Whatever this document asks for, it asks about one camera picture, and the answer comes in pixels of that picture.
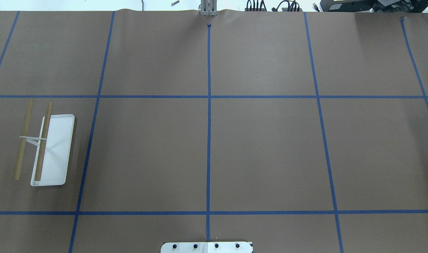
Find black electronics box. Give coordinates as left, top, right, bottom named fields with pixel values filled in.
left=320, top=0, right=428, bottom=13

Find aluminium camera mount post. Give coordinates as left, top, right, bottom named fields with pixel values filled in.
left=199, top=0, right=218, bottom=16

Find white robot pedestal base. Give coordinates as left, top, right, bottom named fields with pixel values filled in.
left=160, top=241, right=254, bottom=253

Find black cable bundle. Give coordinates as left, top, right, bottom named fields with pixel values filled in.
left=245, top=0, right=267, bottom=12
left=272, top=0, right=303, bottom=12

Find white towel rack with wooden bars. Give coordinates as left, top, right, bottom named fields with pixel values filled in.
left=13, top=99, right=76, bottom=186

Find black cable bundle left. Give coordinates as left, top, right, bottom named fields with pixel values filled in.
left=245, top=0, right=267, bottom=12

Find black cable bundle right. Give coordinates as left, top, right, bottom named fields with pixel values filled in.
left=272, top=0, right=303, bottom=12

